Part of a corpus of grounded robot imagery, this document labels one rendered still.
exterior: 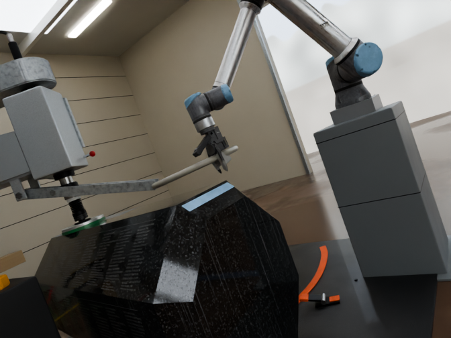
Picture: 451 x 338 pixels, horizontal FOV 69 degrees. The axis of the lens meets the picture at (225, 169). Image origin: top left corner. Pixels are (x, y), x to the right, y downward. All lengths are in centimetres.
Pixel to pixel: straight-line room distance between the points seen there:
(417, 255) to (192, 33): 625
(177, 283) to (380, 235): 117
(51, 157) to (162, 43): 628
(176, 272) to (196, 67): 637
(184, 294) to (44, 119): 113
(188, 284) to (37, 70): 129
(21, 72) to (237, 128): 530
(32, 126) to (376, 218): 176
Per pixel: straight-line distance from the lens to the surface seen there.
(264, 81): 640
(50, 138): 180
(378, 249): 194
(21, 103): 187
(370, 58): 174
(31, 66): 191
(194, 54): 728
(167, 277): 109
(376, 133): 176
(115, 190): 175
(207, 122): 150
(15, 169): 189
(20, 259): 161
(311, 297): 189
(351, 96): 188
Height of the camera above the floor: 92
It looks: 3 degrees down
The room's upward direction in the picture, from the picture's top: 20 degrees counter-clockwise
